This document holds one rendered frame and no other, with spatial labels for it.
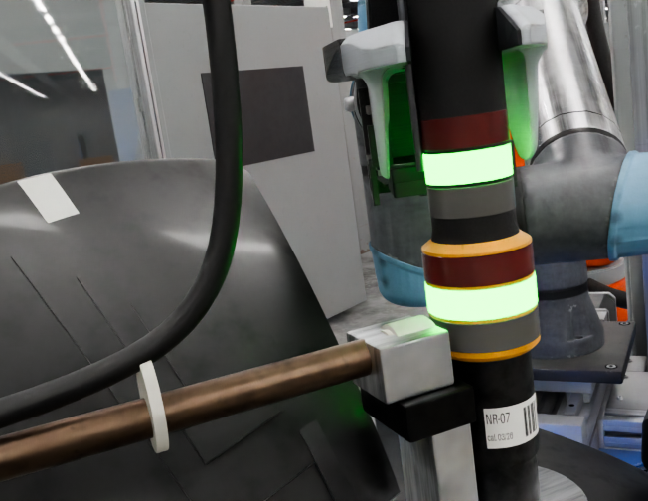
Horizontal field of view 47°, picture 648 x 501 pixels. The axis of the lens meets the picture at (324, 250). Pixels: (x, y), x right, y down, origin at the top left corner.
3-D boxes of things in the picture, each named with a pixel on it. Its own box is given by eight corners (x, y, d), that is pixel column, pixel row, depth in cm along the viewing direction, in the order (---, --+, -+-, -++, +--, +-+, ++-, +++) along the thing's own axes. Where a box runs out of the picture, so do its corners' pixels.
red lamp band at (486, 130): (452, 151, 27) (449, 117, 27) (406, 152, 30) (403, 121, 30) (528, 138, 28) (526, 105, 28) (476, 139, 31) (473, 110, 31)
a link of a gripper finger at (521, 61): (613, 160, 26) (517, 151, 36) (602, -14, 25) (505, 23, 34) (529, 173, 26) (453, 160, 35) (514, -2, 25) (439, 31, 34)
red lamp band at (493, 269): (463, 295, 27) (460, 262, 27) (405, 276, 31) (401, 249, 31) (559, 270, 29) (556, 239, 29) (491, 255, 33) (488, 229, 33)
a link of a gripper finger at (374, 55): (425, 187, 26) (434, 163, 35) (405, 14, 25) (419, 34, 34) (339, 197, 27) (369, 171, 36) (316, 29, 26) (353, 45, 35)
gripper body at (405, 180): (528, 187, 36) (482, 167, 47) (511, -1, 34) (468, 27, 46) (368, 208, 36) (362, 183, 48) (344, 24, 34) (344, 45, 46)
